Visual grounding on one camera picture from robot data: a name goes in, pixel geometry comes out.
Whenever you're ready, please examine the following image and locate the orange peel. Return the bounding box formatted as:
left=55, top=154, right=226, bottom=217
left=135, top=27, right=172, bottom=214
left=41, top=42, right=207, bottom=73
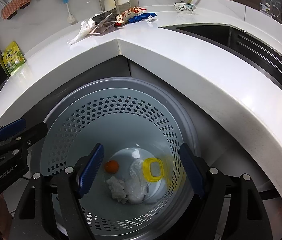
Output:
left=104, top=160, right=119, bottom=174

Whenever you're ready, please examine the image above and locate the white tissue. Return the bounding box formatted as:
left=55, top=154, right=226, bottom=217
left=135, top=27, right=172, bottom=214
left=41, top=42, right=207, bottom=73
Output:
left=106, top=176, right=128, bottom=204

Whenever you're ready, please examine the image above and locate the yellow plastic container lid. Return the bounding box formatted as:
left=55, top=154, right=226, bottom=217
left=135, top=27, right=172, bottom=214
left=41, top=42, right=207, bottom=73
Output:
left=142, top=154, right=182, bottom=188

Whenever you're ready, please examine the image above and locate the clear plastic bag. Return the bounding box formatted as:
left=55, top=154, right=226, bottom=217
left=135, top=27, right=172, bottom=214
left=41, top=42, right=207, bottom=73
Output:
left=125, top=159, right=149, bottom=205

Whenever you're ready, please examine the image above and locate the pink paper sheet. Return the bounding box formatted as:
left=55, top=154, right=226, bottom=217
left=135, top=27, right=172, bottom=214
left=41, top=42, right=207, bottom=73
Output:
left=89, top=21, right=116, bottom=35

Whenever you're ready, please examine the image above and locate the black bag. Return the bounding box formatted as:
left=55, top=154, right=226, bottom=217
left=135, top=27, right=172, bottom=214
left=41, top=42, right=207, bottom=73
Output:
left=92, top=11, right=119, bottom=25

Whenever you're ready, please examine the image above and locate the blue plastic wrapper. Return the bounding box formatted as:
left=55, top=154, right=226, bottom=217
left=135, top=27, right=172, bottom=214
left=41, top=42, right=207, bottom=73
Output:
left=128, top=12, right=157, bottom=23

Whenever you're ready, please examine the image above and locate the red snack wrapper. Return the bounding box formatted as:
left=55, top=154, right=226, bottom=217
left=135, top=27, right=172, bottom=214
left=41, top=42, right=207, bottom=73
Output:
left=115, top=7, right=146, bottom=26

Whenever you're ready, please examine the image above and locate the grey perforated trash bin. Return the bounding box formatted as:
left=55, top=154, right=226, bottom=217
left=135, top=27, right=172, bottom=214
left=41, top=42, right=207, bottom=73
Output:
left=30, top=77, right=198, bottom=239

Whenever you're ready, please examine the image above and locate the black kitchen sink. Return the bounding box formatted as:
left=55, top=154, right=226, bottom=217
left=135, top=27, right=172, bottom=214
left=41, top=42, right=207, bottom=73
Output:
left=165, top=24, right=282, bottom=91

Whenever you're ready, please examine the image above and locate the person left hand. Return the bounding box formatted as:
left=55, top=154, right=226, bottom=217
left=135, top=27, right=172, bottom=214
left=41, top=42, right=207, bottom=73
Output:
left=0, top=193, right=13, bottom=240

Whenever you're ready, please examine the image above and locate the green yellow refill pouch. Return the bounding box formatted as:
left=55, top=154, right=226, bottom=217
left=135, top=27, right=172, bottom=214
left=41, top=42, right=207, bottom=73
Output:
left=2, top=41, right=25, bottom=76

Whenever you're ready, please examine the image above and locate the orange zigzag cloth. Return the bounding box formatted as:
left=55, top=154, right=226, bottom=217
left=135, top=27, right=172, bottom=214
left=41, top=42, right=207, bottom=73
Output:
left=1, top=0, right=31, bottom=20

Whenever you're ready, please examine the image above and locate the white bottle brush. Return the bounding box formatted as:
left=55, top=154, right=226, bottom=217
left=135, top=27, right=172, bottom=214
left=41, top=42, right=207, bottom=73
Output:
left=62, top=0, right=76, bottom=24

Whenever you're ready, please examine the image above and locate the patterned ceramic bowl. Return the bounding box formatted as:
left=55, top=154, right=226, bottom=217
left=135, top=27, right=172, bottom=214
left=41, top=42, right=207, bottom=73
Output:
left=174, top=2, right=197, bottom=14

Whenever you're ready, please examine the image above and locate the clear glass mug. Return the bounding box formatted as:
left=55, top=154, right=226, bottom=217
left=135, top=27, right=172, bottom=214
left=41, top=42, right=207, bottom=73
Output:
left=259, top=0, right=281, bottom=18

